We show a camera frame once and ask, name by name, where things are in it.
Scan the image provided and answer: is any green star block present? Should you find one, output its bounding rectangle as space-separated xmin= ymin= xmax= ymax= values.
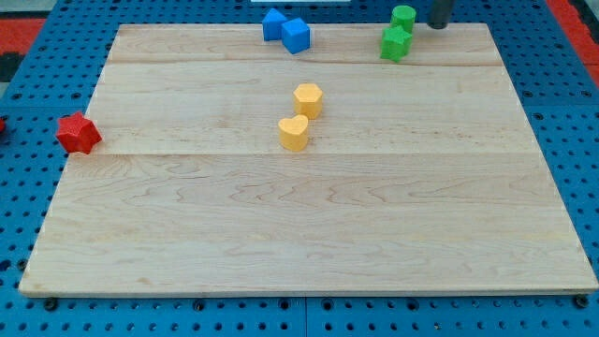
xmin=380 ymin=26 xmax=413 ymax=63

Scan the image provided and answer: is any yellow heart block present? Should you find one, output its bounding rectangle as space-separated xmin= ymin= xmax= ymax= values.
xmin=278 ymin=114 xmax=309 ymax=152

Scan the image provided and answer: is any blue pentagon block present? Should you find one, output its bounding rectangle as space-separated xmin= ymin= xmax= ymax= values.
xmin=261 ymin=8 xmax=287 ymax=41

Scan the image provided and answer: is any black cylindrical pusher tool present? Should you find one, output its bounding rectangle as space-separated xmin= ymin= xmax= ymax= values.
xmin=427 ymin=0 xmax=456 ymax=30

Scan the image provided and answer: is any yellow hexagon block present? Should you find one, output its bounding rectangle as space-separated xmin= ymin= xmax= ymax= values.
xmin=293 ymin=83 xmax=323 ymax=120

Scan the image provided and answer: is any wooden board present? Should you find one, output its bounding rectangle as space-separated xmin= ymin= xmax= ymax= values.
xmin=19 ymin=23 xmax=598 ymax=298

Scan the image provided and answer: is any red star block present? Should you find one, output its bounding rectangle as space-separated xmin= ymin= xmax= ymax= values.
xmin=55 ymin=110 xmax=102 ymax=154

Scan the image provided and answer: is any green cylinder block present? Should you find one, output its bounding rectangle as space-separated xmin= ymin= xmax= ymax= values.
xmin=389 ymin=5 xmax=416 ymax=33

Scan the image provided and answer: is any blue cube block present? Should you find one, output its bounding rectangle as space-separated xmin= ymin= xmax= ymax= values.
xmin=282 ymin=18 xmax=311 ymax=54

